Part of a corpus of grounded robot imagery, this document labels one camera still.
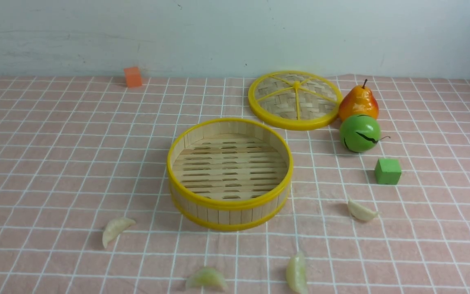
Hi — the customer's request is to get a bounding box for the white dumpling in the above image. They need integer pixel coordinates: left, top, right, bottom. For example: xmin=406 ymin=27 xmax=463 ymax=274
xmin=347 ymin=198 xmax=379 ymax=222

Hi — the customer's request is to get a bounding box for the orange yellow toy pear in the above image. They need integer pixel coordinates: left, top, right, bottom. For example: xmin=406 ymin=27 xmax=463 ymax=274
xmin=338 ymin=79 xmax=380 ymax=121

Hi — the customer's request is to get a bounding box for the yellow-rimmed bamboo steamer tray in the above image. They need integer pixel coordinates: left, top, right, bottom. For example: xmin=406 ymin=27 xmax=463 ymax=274
xmin=166 ymin=118 xmax=294 ymax=231

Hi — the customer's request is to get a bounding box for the pale green dumpling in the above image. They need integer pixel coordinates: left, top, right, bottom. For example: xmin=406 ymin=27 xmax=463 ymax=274
xmin=185 ymin=267 xmax=228 ymax=292

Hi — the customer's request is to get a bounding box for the orange foam cube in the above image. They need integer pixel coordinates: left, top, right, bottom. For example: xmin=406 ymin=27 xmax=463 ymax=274
xmin=123 ymin=66 xmax=142 ymax=88

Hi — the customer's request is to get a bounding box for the pink checked tablecloth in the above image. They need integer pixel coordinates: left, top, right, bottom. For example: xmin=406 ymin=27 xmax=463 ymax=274
xmin=0 ymin=76 xmax=470 ymax=294

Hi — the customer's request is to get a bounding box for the green foam cube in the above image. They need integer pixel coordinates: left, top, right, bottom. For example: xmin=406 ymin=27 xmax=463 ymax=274
xmin=374 ymin=158 xmax=402 ymax=185

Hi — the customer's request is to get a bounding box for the yellow woven steamer lid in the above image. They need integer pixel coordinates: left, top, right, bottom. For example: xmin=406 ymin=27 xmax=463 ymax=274
xmin=248 ymin=71 xmax=343 ymax=131

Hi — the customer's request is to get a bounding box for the green toy apple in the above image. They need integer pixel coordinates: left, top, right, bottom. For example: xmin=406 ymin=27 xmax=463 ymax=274
xmin=339 ymin=115 xmax=390 ymax=153

